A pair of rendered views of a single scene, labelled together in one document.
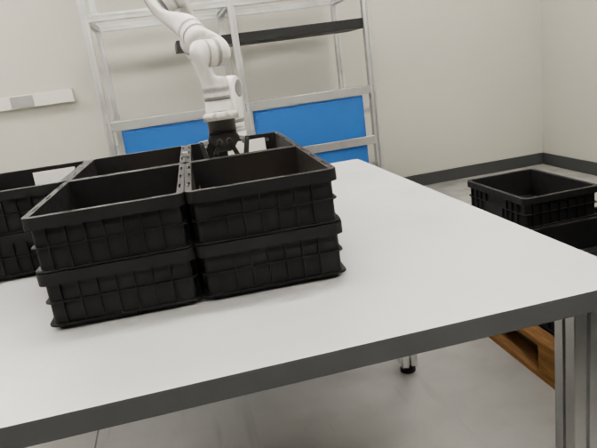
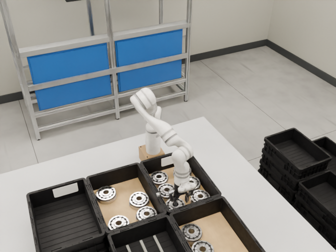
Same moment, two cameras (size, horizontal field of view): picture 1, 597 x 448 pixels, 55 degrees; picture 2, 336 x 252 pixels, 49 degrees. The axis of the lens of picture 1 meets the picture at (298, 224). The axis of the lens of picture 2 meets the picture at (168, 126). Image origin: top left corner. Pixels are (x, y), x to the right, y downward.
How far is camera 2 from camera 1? 1.34 m
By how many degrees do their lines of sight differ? 25
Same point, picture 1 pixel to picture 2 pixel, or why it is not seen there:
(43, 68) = not seen: outside the picture
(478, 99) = (237, 7)
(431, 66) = not seen: outside the picture
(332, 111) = (164, 39)
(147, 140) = (45, 62)
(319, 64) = not seen: outside the picture
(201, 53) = (182, 161)
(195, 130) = (77, 54)
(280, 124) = (131, 48)
